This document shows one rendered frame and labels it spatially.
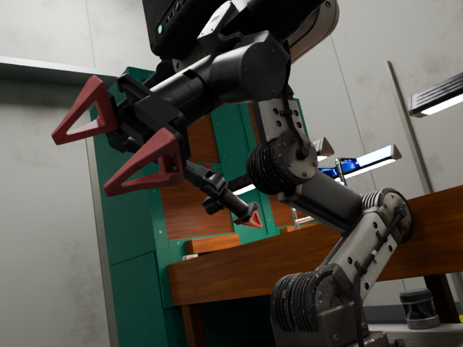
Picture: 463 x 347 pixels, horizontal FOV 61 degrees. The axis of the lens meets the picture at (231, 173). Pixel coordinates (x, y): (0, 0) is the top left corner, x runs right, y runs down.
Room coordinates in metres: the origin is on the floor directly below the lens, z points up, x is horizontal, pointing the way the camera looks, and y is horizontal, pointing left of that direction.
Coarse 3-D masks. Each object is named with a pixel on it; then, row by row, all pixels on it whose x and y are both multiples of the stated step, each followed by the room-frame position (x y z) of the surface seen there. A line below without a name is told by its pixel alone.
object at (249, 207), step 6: (240, 204) 1.40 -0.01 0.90; (246, 204) 1.42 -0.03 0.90; (252, 204) 1.42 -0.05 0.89; (234, 210) 1.41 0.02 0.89; (240, 210) 1.41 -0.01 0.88; (246, 210) 1.42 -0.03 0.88; (252, 210) 1.40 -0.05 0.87; (234, 216) 1.47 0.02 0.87; (240, 216) 1.43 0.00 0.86; (246, 216) 1.40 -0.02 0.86
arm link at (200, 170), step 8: (112, 144) 1.33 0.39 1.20; (120, 144) 1.32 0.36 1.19; (128, 144) 1.34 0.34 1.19; (136, 144) 1.33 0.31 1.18; (184, 168) 1.34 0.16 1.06; (192, 168) 1.35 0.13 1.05; (200, 168) 1.36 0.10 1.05; (184, 176) 1.37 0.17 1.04; (192, 176) 1.35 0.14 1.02; (200, 176) 1.34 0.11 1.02; (208, 176) 1.39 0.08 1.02; (216, 176) 1.36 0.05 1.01; (192, 184) 1.38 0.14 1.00; (200, 184) 1.35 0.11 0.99; (208, 184) 1.34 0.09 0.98; (216, 184) 1.34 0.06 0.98
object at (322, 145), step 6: (324, 138) 1.50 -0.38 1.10; (318, 144) 1.50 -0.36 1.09; (324, 144) 1.49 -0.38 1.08; (318, 150) 1.49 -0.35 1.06; (324, 150) 1.48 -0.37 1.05; (330, 150) 1.51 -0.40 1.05; (318, 156) 1.51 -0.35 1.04; (324, 156) 1.53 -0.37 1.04; (246, 174) 1.84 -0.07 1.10; (234, 180) 1.90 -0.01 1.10; (240, 180) 1.85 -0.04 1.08; (246, 180) 1.81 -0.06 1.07; (228, 186) 1.93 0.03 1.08; (234, 186) 1.88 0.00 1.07; (240, 186) 1.84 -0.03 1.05; (246, 186) 1.81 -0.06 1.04
